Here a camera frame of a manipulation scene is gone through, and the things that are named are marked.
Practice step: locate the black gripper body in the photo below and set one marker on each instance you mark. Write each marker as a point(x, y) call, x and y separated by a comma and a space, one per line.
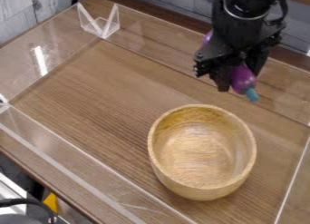
point(249, 22)

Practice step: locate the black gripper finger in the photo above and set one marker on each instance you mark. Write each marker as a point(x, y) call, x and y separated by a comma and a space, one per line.
point(221, 76)
point(256, 59)

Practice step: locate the purple toy eggplant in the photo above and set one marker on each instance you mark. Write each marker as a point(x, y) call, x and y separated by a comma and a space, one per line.
point(242, 79)

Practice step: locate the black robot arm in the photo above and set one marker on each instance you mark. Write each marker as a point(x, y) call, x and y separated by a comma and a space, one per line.
point(246, 29)

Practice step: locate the brown wooden bowl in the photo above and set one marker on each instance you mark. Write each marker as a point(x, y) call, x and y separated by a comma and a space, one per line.
point(202, 151)

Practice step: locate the yellow black device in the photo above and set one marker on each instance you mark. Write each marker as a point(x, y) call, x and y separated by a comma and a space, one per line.
point(38, 213)

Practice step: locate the clear acrylic corner bracket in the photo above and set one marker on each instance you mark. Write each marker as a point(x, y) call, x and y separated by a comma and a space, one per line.
point(102, 27)

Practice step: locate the clear acrylic barrier wall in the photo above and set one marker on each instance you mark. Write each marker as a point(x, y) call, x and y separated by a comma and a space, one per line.
point(86, 182)

